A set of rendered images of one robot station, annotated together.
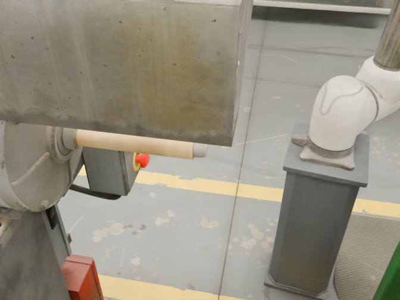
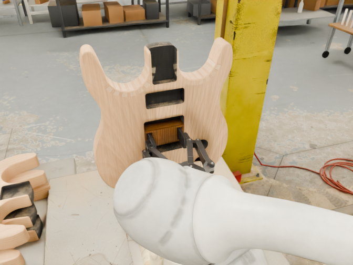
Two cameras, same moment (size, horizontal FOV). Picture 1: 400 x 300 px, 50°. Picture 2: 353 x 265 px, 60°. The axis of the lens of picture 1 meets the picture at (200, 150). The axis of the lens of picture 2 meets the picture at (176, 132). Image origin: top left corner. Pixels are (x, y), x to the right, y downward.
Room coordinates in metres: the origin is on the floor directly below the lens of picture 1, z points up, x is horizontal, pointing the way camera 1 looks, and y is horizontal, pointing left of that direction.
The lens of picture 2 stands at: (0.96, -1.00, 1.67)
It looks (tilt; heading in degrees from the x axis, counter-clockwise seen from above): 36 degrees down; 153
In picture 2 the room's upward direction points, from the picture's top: straight up
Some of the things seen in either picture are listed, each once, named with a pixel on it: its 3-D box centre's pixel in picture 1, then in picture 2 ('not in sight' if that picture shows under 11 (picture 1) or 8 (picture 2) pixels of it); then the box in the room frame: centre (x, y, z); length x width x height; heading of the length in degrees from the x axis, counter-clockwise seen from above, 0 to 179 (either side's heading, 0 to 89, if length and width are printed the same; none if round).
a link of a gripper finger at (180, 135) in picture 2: not in sight; (180, 135); (0.43, -0.71, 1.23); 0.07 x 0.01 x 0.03; 171
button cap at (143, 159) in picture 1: (140, 159); not in sight; (0.80, 0.15, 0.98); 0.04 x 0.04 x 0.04; 79
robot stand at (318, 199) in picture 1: (312, 216); not in sight; (1.17, -0.45, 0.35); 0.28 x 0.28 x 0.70; 72
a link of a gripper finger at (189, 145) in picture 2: not in sight; (190, 157); (0.51, -0.73, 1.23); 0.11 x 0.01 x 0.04; 151
